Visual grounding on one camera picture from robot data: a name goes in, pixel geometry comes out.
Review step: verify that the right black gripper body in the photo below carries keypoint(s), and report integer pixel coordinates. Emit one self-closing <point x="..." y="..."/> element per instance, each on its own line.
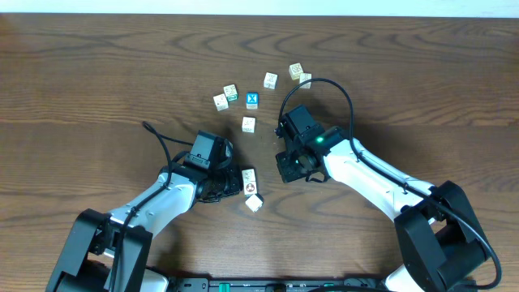
<point x="293" y="165"/>

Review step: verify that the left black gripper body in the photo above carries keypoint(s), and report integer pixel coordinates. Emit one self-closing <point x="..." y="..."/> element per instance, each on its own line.
<point x="225" y="179"/>

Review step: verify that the wooden block letter J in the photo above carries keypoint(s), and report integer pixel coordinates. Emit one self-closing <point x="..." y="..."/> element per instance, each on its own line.
<point x="248" y="176"/>

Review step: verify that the wooden block with grapes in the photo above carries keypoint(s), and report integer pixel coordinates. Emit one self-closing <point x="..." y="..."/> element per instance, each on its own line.
<point x="254" y="202"/>

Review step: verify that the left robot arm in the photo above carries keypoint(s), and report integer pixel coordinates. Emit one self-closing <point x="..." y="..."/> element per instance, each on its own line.
<point x="109" y="251"/>

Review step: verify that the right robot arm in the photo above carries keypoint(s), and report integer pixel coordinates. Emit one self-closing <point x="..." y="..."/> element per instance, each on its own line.
<point x="440" y="238"/>

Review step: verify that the wooden block W centre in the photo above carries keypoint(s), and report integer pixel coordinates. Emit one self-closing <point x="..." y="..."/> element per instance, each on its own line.
<point x="248" y="124"/>

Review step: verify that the wooden block left of group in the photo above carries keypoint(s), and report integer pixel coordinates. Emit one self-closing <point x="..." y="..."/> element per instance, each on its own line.
<point x="221" y="102"/>

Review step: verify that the blue X wooden block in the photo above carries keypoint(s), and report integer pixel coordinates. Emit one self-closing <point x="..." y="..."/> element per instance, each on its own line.
<point x="252" y="100"/>

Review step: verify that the wooden block red edge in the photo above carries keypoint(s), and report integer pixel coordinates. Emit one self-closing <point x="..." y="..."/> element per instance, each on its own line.
<point x="304" y="80"/>

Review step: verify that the wooden block with umbrella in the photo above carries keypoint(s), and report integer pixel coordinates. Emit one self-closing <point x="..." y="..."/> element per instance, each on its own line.
<point x="270" y="80"/>

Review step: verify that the tan wooden block far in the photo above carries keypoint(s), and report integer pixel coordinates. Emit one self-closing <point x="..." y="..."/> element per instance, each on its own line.
<point x="295" y="70"/>

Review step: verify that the green edged wooden block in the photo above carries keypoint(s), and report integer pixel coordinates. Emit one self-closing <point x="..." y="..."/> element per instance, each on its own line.
<point x="231" y="92"/>

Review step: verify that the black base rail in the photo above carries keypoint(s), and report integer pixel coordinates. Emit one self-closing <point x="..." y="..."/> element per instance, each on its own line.
<point x="199" y="284"/>

